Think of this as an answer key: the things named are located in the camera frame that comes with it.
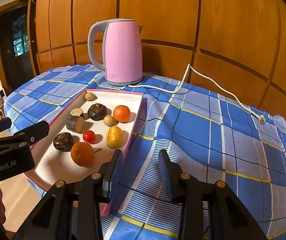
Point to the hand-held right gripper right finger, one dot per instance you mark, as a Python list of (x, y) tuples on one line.
[(168, 177)]

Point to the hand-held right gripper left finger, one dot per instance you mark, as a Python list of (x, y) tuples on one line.
[(115, 172)]

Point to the dark water chestnut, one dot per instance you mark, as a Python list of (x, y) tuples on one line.
[(97, 112), (62, 141)]

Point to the yellow mango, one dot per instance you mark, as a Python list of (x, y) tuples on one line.
[(114, 137)]

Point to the small orange tangerine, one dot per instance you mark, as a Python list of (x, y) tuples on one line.
[(82, 154), (122, 113)]

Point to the dark sugarcane piece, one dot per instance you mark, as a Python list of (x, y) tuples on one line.
[(74, 124)]

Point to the red cherry tomato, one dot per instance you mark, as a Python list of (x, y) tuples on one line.
[(89, 136)]

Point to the cut taro piece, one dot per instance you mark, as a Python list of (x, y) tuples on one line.
[(77, 112)]

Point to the tan longan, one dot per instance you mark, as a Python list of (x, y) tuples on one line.
[(109, 120), (89, 96)]

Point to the pink cardboard box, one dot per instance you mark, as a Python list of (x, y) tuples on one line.
[(123, 97)]

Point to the wooden stool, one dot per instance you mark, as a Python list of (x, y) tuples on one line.
[(0, 108)]

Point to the blue plaid tablecloth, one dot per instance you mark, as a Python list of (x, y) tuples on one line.
[(195, 135)]

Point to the dark door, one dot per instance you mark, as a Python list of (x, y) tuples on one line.
[(10, 62)]

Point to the pink electric kettle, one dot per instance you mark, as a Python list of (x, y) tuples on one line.
[(123, 55)]

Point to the wooden wardrobe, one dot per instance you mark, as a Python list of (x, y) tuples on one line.
[(170, 10)]

